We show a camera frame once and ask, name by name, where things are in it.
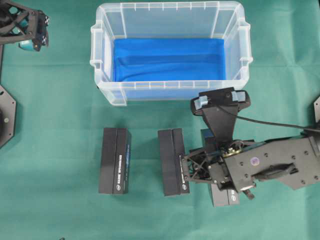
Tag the clear plastic storage case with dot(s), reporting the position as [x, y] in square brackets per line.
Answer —
[192, 19]

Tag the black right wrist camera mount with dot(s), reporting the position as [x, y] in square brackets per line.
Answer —
[219, 109]

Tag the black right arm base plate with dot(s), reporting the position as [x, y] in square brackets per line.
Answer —
[316, 107]

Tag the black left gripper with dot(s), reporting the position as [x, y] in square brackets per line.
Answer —
[34, 26]

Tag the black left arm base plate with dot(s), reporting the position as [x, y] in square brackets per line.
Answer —
[7, 116]

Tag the blue cloth in case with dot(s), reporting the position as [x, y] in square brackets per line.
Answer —
[168, 59]

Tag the black RealSense box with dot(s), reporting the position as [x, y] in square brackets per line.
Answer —
[115, 161]
[219, 198]
[172, 150]

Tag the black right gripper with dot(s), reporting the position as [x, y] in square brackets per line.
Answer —
[294, 162]

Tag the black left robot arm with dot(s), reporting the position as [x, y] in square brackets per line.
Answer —
[11, 14]

